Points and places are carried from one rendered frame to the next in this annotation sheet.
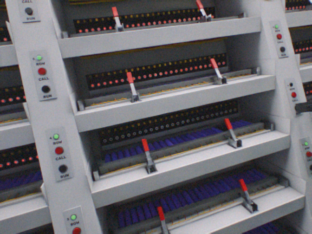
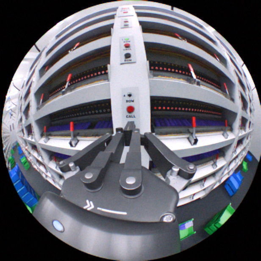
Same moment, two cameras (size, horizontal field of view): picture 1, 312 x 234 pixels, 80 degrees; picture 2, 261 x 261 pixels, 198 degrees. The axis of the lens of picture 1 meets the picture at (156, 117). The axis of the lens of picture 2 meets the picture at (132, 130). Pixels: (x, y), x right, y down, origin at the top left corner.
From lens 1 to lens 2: 0.64 m
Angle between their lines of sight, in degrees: 26
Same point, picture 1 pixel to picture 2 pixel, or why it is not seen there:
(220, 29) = (74, 54)
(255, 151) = not seen: hidden behind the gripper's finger
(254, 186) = not seen: hidden behind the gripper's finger
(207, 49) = (105, 62)
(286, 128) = not seen: hidden behind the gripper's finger
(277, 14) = (132, 33)
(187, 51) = (91, 66)
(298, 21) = (161, 40)
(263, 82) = (94, 90)
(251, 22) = (101, 41)
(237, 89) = (70, 99)
